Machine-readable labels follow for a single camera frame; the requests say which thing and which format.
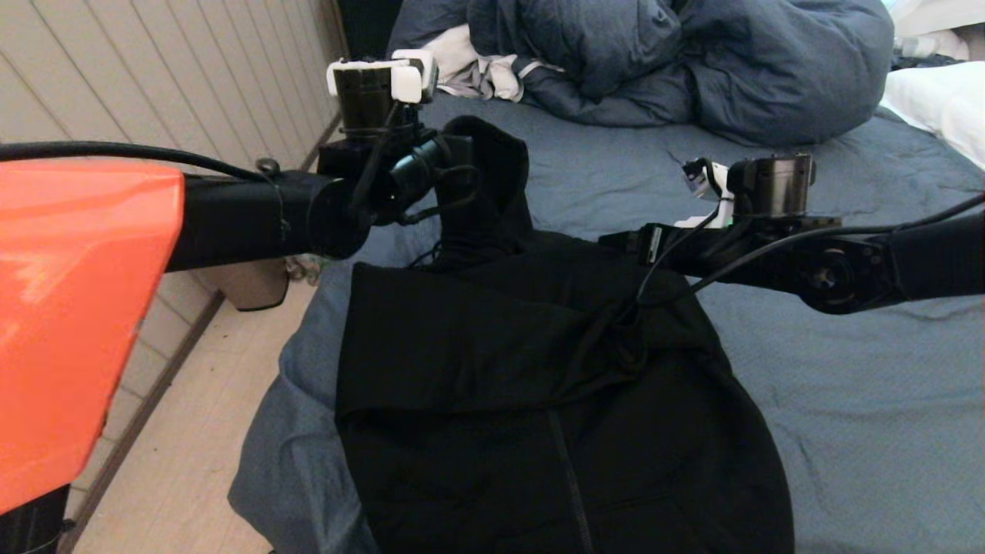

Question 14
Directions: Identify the brown trash bin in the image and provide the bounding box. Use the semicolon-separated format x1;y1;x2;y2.
208;258;290;312

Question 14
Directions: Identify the beige crumpled item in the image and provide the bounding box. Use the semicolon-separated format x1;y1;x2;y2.
894;31;970;61

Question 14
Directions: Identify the blue-sheeted bed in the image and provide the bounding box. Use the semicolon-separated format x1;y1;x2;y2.
229;91;985;554

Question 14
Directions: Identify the white pillow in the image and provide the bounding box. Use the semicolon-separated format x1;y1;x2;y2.
881;60;985;169

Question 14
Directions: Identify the crumpled white garment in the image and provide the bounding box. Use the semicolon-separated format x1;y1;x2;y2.
427;23;566;102

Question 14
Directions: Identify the white blanket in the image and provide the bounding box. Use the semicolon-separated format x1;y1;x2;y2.
893;0;985;35

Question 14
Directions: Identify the black cabinet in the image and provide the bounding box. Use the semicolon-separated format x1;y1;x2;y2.
336;0;405;61

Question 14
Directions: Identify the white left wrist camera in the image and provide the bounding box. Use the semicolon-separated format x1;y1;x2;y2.
392;50;439;105

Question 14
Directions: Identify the smooth black left arm cable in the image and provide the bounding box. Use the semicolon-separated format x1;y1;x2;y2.
0;141;287;232

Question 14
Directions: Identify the black hoodie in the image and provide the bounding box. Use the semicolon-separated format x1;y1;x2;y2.
335;115;796;554

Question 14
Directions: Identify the dark blue duvet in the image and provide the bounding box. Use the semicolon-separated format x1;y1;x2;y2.
389;0;896;147

